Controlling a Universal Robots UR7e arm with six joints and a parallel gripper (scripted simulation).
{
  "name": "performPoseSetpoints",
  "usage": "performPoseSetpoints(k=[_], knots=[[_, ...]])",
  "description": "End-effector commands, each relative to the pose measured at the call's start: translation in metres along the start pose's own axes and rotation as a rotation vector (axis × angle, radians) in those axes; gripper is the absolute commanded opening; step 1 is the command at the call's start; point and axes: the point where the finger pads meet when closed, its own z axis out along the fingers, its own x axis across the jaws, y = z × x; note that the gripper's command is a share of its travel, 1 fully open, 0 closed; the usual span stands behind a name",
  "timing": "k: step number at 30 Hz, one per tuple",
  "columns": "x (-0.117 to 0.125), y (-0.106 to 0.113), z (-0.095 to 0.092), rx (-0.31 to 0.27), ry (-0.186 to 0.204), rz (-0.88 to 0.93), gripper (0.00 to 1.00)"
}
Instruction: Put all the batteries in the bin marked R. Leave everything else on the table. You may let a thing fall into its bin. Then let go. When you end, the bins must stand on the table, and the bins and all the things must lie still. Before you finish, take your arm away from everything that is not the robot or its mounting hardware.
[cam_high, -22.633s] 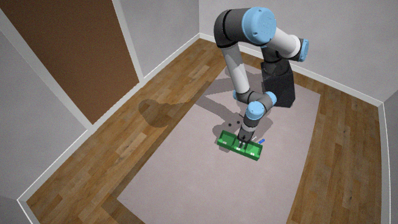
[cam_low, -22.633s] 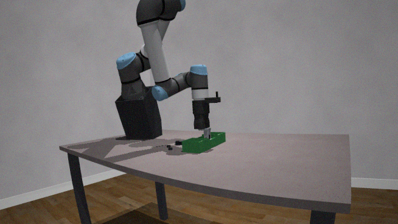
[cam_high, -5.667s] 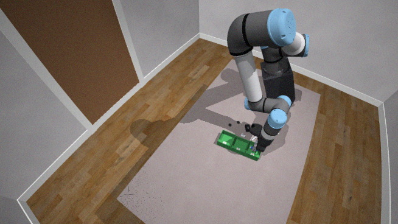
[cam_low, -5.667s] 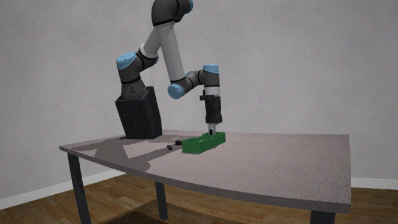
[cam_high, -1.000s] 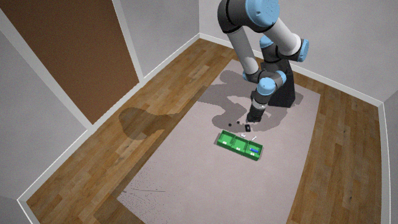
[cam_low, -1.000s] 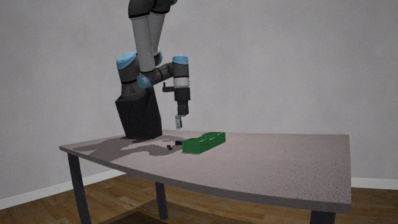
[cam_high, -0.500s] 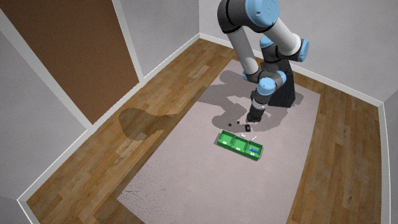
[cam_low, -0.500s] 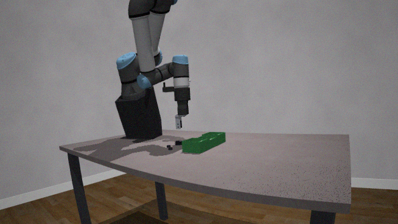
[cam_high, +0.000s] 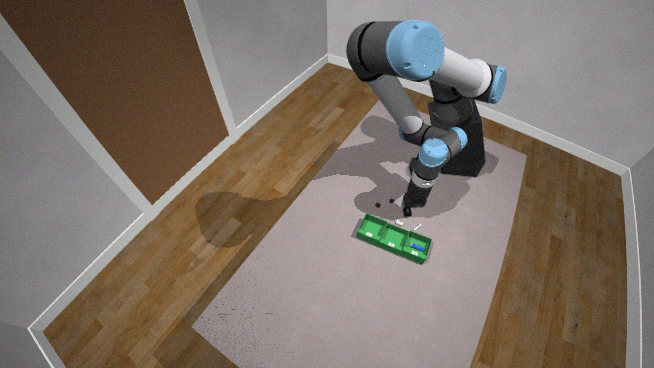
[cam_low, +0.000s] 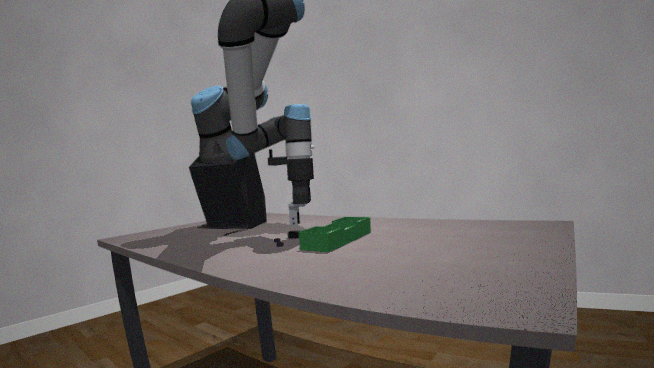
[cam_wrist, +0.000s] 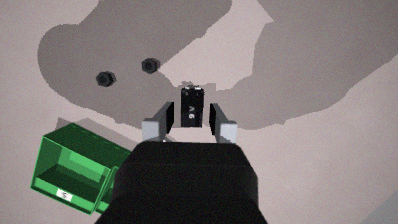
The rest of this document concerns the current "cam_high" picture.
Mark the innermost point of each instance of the green three-compartment bin rack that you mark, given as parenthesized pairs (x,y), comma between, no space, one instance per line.
(393,238)

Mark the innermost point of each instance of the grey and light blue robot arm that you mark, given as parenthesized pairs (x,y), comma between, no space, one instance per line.
(413,49)

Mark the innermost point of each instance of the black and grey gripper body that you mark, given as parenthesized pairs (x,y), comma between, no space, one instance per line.
(419,190)

